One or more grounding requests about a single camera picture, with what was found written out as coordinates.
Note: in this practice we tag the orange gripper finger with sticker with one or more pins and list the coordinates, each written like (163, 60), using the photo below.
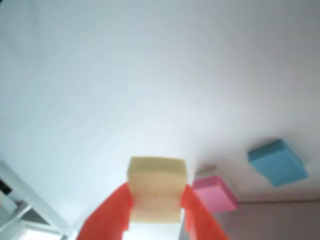
(107, 220)

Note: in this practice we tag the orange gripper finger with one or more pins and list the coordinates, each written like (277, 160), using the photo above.
(200, 222)

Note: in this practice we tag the yellow cuboid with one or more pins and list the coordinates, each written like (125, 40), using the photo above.
(155, 190)

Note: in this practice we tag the pink cuboid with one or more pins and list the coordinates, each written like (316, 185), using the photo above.
(215, 195)

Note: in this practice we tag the blue cuboid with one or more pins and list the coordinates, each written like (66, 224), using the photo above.
(277, 162)

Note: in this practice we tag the white frame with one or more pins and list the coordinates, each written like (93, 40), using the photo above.
(30, 200)

